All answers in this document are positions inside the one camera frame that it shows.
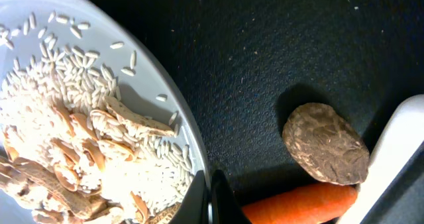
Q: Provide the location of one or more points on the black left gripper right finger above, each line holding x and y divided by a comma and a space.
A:
225, 209

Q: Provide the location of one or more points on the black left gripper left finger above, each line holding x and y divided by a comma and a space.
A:
194, 207

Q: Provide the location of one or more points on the orange carrot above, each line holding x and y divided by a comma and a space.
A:
312, 204

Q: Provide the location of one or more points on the brown walnut shell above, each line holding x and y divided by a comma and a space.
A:
325, 145

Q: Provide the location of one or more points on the white plastic fork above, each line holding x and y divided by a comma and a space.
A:
400, 139

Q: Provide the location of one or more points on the grey round plate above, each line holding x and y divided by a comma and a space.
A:
146, 87

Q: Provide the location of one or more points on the rice and peanut shells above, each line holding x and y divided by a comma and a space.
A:
74, 152

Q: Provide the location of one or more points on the round black serving tray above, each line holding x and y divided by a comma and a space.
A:
244, 65

